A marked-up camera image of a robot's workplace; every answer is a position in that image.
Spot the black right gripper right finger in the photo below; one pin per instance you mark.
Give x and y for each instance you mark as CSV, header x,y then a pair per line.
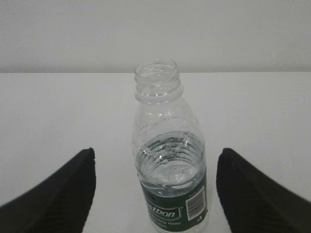
x,y
252,202

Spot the clear green-label water bottle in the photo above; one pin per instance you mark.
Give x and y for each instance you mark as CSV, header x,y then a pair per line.
x,y
169,151

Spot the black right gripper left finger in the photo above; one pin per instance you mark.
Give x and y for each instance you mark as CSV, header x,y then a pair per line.
x,y
59,204

